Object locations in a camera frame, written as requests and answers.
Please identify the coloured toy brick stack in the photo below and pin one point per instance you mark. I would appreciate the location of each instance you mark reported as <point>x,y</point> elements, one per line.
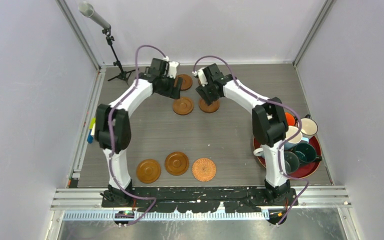
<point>91,131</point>

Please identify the brown wooden coaster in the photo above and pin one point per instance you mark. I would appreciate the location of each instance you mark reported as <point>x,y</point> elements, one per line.
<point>187,81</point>
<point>213,107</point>
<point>148,171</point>
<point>177,163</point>
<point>183,106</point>

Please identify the dark grey mug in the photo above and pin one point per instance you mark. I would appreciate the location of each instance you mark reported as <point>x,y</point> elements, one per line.
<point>292,162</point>

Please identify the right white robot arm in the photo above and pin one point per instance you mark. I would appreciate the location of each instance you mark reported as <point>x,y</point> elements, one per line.
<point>269,124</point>

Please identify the cream mug black rim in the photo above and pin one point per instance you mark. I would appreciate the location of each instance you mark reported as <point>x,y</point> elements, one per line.
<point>309,127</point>

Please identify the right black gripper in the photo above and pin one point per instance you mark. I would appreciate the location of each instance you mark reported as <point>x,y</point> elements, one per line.
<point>201,90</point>

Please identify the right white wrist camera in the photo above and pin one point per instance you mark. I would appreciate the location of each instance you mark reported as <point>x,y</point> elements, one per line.
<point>200,75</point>

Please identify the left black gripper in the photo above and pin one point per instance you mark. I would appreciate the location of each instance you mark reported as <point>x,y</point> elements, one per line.
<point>172,92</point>

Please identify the white mug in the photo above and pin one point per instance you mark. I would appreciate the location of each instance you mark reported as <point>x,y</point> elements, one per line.
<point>259,152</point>

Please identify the woven rattan coaster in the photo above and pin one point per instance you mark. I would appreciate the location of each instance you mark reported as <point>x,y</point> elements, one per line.
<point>204,169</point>

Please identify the orange mug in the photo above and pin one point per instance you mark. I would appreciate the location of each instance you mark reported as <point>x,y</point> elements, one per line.
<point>290,119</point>

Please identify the dark green mug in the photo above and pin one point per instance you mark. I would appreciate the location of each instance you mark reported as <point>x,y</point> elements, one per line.
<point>306,154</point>

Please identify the grey microphone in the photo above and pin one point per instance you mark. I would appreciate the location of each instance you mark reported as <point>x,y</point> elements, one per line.
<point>88,11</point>

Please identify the red round tray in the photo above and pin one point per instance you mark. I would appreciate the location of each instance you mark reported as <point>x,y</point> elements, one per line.
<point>303,171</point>

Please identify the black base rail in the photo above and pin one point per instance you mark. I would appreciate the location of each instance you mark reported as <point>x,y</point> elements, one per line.
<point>239,199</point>

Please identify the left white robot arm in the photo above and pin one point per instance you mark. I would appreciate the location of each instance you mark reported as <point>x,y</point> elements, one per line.
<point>112,128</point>

